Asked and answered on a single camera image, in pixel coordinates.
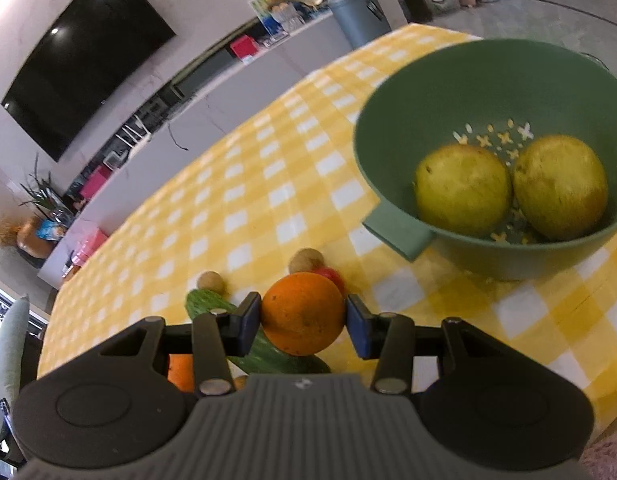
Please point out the small brown longan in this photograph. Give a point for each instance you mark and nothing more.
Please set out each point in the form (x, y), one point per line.
(213, 281)

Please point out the red cherry tomato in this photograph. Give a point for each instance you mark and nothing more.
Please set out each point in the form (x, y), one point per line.
(334, 277)

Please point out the teddy bear gift display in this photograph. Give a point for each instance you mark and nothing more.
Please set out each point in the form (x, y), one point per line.
(281, 17)

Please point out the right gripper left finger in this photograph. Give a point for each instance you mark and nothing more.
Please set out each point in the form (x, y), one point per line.
(214, 335)

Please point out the black wall television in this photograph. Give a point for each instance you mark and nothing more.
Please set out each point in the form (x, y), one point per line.
(91, 49)

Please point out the green colander bowl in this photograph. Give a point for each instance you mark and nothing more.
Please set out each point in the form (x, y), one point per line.
(499, 153)

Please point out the yellow-green pear left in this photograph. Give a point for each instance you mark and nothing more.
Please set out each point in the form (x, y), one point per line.
(462, 189)

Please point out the pink box lower shelf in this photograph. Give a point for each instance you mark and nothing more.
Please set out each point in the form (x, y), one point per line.
(87, 246)

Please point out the red box on cabinet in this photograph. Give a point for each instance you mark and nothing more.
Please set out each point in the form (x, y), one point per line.
(244, 47)

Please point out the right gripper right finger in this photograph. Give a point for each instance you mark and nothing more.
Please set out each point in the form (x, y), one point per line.
(394, 341)

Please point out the yellow-green pear right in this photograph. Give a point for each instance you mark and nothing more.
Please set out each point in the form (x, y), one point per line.
(561, 187)

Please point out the white TV cabinet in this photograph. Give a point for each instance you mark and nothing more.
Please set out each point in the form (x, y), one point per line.
(215, 110)

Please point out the blue-grey pedal trash bin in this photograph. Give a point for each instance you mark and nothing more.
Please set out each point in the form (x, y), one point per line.
(362, 21)

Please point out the orange fruit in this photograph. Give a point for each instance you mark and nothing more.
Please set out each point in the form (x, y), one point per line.
(303, 313)
(181, 372)

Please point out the brown longan ball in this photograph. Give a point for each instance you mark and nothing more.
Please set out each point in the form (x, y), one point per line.
(306, 260)

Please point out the yellow checkered tablecloth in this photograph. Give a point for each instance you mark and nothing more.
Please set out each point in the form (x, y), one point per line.
(286, 179)

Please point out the yellow-green pear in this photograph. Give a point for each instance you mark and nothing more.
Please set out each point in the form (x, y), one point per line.
(462, 189)
(561, 187)

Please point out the orange vase with plant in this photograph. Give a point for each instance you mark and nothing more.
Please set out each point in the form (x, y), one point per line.
(37, 235)

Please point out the light green chair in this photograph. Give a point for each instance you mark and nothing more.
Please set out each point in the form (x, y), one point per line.
(12, 340)

